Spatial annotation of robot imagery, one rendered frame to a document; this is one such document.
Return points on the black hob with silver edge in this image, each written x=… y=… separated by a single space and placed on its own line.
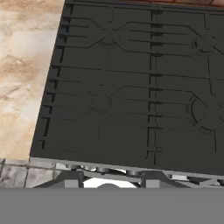
x=128 y=87

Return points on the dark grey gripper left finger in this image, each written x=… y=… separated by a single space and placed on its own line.
x=72 y=178

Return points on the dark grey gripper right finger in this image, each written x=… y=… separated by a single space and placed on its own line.
x=152 y=179

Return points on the dark grey hob knob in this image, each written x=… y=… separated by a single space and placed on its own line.
x=75 y=167
x=105 y=169
x=134 y=173

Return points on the white round thing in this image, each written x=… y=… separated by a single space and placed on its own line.
x=96 y=182

